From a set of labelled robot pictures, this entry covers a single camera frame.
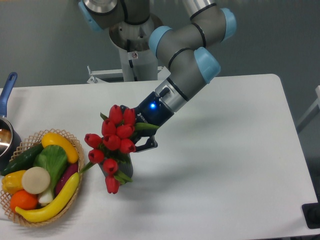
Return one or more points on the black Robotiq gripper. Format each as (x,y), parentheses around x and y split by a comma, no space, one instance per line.
(150,111)

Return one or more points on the red tulip bouquet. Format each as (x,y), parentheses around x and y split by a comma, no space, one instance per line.
(119,129)

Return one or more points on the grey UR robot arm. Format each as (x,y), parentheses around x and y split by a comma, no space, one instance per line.
(183,52)

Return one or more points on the dark grey ribbed vase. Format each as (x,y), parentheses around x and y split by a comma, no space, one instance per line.
(126,166)

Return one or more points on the purple sweet potato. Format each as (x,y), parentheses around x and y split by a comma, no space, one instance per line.
(73,168)

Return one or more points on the yellow squash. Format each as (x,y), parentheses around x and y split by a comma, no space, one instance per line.
(52,138)

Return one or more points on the green bok choy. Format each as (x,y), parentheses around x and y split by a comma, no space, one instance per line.
(53,158)

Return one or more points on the woven wicker basket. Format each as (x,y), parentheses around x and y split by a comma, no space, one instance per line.
(29,142)

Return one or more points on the green cucumber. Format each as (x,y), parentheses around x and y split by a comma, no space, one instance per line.
(23,161)

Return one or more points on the yellow banana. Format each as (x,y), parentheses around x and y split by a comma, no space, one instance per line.
(56,206)

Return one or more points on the yellow bell pepper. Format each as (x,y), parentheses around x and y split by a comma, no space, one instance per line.
(12,182)

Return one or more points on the orange fruit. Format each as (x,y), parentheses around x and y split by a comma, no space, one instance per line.
(23,200)

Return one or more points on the black box at table edge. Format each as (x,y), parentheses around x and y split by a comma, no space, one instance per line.
(311,212)

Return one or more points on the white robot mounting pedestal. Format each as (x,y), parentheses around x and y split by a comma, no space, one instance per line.
(138,63)

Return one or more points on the blue handled saucepan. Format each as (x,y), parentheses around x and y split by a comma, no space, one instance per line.
(9,138)

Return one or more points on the white frame at right edge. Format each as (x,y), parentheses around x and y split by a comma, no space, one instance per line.
(312,111)

